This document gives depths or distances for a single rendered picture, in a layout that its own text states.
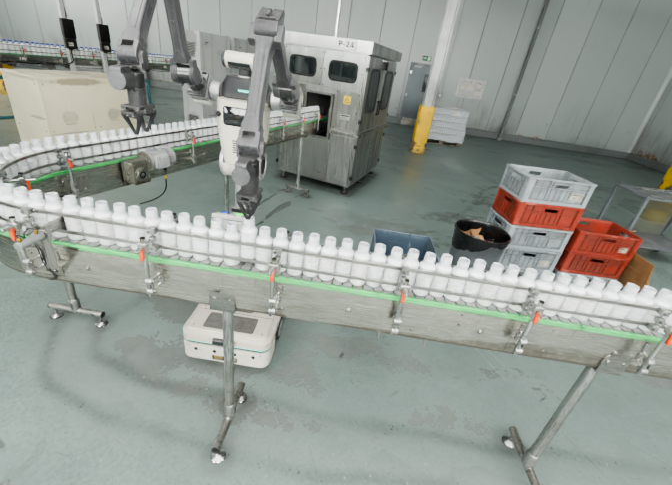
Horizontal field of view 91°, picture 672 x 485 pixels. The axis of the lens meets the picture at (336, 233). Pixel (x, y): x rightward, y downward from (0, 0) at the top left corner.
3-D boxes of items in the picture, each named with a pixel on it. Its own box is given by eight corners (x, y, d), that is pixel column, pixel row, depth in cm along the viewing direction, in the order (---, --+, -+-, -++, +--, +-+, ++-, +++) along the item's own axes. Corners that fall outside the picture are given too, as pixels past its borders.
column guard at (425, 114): (409, 151, 828) (420, 105, 778) (407, 148, 863) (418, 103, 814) (425, 154, 828) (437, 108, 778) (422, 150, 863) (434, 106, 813)
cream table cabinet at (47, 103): (113, 157, 501) (98, 71, 448) (144, 167, 484) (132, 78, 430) (28, 174, 409) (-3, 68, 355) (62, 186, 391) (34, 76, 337)
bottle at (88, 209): (104, 242, 125) (95, 201, 118) (84, 243, 123) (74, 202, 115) (105, 234, 130) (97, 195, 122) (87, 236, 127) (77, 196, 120)
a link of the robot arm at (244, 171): (266, 140, 106) (239, 136, 106) (256, 148, 95) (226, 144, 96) (265, 176, 111) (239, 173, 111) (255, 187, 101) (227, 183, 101)
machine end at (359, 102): (316, 157, 658) (328, 43, 568) (378, 173, 621) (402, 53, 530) (272, 176, 524) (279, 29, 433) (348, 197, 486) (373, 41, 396)
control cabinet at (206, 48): (213, 132, 727) (209, 32, 640) (231, 137, 712) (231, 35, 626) (184, 137, 658) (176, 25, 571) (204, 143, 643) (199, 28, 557)
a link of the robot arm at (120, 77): (147, 50, 111) (121, 48, 111) (125, 48, 100) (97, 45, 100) (152, 89, 116) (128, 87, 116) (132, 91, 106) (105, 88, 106)
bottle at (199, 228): (195, 252, 127) (192, 213, 120) (211, 253, 128) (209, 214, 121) (191, 261, 122) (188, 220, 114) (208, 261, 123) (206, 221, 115)
